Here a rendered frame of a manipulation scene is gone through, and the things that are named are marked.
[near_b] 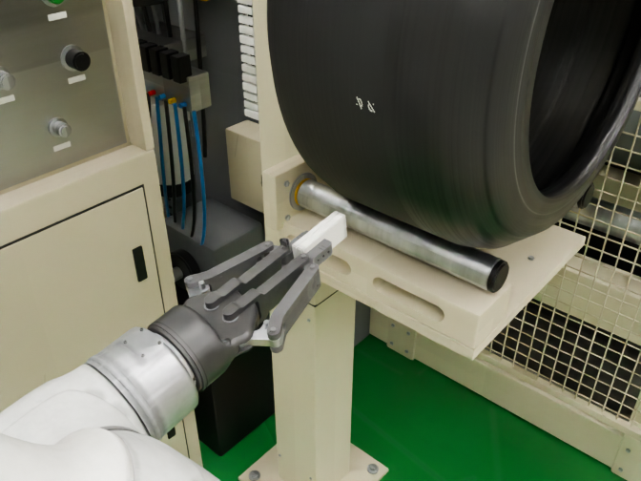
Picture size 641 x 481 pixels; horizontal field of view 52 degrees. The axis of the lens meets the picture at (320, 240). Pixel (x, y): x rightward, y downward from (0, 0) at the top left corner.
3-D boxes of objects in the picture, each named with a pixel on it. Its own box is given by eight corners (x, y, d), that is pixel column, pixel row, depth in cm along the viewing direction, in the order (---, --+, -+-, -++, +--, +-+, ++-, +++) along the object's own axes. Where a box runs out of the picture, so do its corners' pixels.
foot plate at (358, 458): (237, 479, 164) (237, 473, 163) (309, 416, 181) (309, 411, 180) (319, 546, 149) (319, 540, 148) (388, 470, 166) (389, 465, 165)
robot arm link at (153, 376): (69, 345, 54) (127, 303, 58) (102, 410, 60) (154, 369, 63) (134, 399, 49) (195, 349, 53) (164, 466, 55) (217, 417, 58)
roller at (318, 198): (313, 177, 105) (305, 204, 106) (296, 176, 101) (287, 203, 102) (513, 261, 85) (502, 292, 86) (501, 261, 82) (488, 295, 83)
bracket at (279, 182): (264, 226, 104) (261, 171, 98) (408, 144, 129) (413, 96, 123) (279, 234, 102) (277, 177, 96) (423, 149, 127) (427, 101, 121)
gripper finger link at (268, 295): (217, 310, 59) (228, 317, 59) (302, 245, 65) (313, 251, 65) (225, 339, 62) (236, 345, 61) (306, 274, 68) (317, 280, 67)
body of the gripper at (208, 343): (192, 357, 53) (271, 291, 58) (129, 312, 58) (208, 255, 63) (210, 412, 58) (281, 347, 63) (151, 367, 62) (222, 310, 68)
